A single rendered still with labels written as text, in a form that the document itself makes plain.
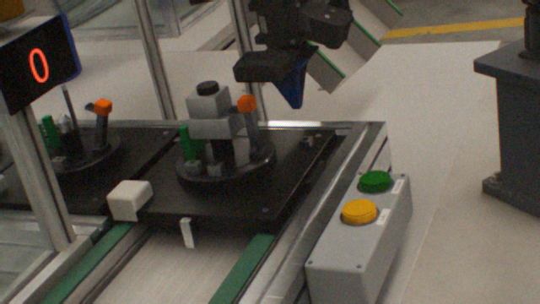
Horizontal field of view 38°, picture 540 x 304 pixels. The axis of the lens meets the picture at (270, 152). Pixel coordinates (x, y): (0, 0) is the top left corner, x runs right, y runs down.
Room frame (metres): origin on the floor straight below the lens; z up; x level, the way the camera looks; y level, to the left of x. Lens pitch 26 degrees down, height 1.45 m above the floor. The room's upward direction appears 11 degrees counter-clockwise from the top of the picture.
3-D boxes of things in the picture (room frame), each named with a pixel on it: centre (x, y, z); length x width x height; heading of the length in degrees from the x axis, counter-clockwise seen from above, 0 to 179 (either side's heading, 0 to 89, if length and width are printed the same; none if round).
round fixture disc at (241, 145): (0.96, 0.06, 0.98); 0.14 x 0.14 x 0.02
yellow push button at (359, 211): (0.78, -0.09, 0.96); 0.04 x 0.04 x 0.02
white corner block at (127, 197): (0.92, 0.20, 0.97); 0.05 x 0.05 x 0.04; 63
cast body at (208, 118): (0.96, 0.07, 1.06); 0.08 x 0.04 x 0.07; 63
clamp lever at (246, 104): (0.94, 0.02, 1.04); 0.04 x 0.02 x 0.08; 63
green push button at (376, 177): (0.85, -0.12, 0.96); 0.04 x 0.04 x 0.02
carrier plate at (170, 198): (0.96, 0.06, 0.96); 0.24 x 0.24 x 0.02; 63
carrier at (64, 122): (1.08, 0.29, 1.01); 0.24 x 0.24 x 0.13; 63
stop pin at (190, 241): (0.85, 0.12, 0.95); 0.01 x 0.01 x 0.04; 63
